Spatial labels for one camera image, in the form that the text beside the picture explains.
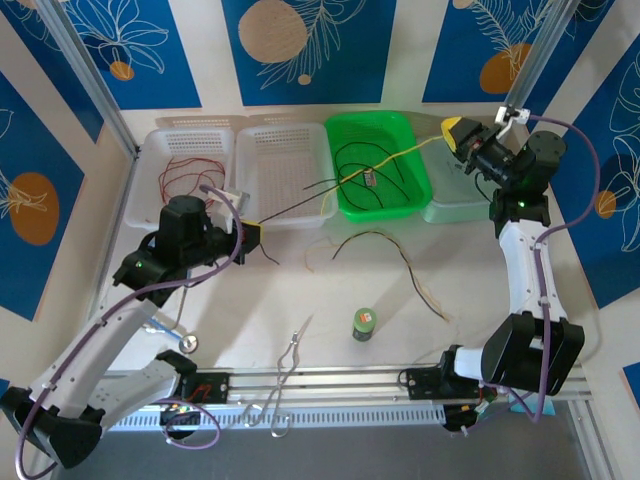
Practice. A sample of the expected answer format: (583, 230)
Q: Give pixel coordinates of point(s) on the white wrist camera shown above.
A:
(510, 117)
(235, 200)

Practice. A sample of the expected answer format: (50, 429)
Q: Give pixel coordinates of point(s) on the small green jar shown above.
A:
(364, 325)

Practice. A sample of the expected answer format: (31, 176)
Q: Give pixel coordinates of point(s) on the black electronics module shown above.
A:
(455, 420)

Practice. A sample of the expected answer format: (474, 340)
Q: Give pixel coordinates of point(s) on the blue floral wall panel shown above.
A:
(632, 380)
(150, 75)
(580, 30)
(617, 277)
(52, 65)
(30, 150)
(450, 50)
(350, 60)
(4, 392)

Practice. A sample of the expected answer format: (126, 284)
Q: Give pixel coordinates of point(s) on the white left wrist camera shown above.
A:
(235, 200)

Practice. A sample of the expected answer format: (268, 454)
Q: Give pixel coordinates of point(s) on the blue stethoscope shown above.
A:
(189, 343)

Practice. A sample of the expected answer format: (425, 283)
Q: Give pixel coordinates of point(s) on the light blue packet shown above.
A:
(547, 409)

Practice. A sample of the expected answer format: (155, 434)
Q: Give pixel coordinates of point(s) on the white perforated plastic basket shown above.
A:
(145, 150)
(280, 165)

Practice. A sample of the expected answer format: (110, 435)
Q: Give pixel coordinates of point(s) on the pale green zip case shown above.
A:
(460, 200)

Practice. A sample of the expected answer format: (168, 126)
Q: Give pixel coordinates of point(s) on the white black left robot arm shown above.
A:
(135, 390)

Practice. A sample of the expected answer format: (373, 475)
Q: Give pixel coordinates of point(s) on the metal tongs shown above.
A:
(295, 341)

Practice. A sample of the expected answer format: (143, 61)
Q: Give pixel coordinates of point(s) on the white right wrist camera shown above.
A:
(510, 117)

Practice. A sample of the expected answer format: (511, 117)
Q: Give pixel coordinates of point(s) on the aluminium frame rail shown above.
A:
(325, 385)

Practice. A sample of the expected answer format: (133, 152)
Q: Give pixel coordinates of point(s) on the green perforated plastic basket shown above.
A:
(400, 210)

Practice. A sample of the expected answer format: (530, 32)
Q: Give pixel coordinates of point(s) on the aluminium frame post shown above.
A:
(536, 70)
(85, 65)

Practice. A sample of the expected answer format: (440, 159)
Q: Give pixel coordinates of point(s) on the blue white label sticker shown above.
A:
(371, 179)

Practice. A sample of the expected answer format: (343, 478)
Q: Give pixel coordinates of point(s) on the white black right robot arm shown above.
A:
(520, 270)

